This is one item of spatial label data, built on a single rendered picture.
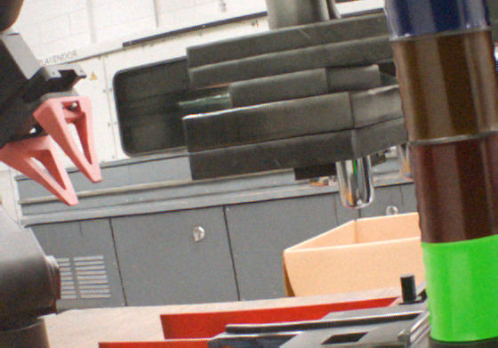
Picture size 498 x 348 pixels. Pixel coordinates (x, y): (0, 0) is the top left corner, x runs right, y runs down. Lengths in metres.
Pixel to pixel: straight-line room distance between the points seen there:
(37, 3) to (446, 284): 8.79
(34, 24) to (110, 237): 3.26
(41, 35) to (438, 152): 8.75
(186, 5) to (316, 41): 7.61
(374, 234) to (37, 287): 2.66
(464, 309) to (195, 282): 5.70
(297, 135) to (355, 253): 2.42
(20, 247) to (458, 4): 0.68
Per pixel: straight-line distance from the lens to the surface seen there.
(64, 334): 1.32
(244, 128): 0.58
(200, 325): 1.00
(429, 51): 0.35
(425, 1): 0.35
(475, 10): 0.35
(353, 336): 0.69
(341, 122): 0.56
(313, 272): 3.06
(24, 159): 0.89
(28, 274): 0.96
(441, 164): 0.35
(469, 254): 0.35
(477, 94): 0.35
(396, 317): 0.71
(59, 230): 6.56
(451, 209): 0.35
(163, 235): 6.10
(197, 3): 8.15
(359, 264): 2.99
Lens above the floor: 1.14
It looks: 3 degrees down
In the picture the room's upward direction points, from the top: 9 degrees counter-clockwise
